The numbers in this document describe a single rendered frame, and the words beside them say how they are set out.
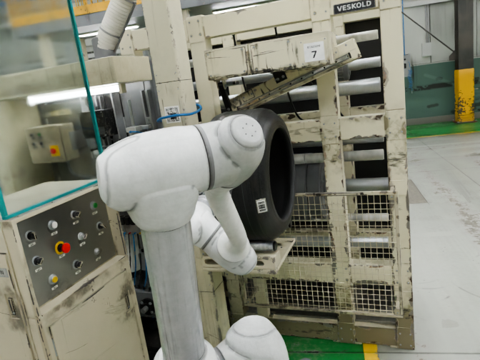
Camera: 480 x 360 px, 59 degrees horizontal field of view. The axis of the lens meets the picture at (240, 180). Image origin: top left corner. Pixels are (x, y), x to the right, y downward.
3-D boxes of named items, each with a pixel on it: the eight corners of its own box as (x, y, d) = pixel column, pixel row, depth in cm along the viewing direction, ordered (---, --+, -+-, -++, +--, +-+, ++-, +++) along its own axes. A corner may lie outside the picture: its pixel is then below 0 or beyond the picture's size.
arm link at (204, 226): (180, 213, 144) (211, 237, 144) (158, 237, 130) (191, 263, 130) (195, 192, 138) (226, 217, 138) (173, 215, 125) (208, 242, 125)
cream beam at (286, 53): (207, 81, 209) (203, 51, 206) (226, 78, 232) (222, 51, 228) (331, 64, 187) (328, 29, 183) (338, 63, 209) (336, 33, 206)
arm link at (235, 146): (240, 135, 97) (183, 146, 92) (265, 93, 80) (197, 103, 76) (258, 188, 93) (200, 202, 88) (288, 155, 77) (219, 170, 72)
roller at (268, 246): (203, 251, 196) (201, 243, 195) (207, 246, 200) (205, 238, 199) (275, 253, 183) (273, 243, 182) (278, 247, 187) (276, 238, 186)
